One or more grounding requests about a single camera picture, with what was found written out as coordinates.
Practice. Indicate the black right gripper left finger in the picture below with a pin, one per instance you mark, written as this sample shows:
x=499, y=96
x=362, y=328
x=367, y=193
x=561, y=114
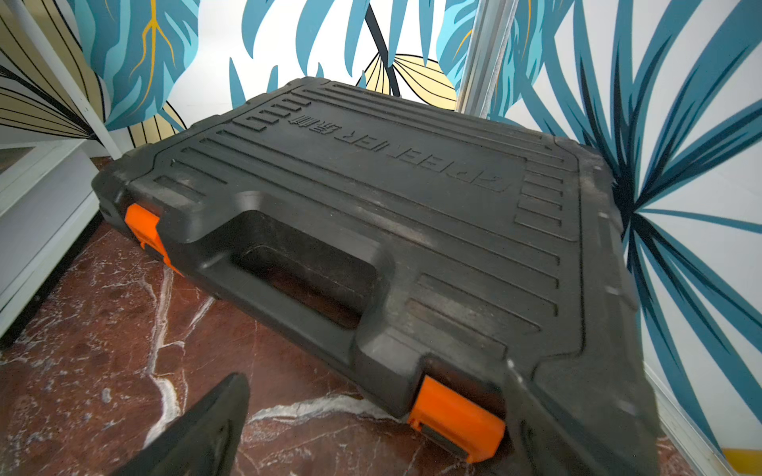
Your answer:
x=202, y=442

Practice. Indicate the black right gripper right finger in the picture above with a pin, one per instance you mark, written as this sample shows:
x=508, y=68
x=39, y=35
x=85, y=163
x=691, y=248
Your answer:
x=603, y=432

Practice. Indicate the black plastic tool case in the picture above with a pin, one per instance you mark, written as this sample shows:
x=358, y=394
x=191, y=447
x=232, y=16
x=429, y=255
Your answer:
x=410, y=248

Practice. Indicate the white metal shelf rack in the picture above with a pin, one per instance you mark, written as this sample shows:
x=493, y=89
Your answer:
x=52, y=104

